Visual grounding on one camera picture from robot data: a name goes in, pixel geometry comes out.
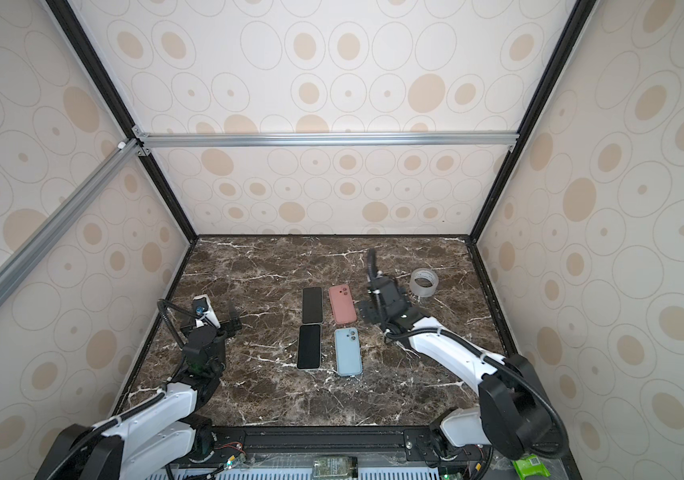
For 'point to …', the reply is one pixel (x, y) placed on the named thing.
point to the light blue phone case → (348, 351)
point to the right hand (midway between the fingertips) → (383, 296)
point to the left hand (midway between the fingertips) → (220, 301)
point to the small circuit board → (335, 467)
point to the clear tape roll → (424, 282)
